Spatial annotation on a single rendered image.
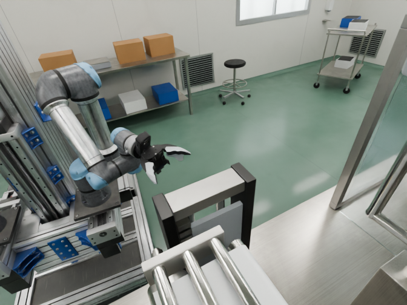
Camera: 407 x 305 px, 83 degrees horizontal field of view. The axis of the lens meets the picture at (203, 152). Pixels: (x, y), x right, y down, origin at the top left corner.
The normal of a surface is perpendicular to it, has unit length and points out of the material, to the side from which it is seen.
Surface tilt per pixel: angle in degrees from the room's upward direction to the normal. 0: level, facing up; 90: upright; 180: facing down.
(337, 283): 0
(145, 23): 90
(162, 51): 90
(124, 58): 90
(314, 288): 0
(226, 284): 0
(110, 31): 90
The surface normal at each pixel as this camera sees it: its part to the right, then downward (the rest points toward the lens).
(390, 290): -0.89, 0.32
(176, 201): -0.07, -0.79
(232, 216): 0.45, 0.52
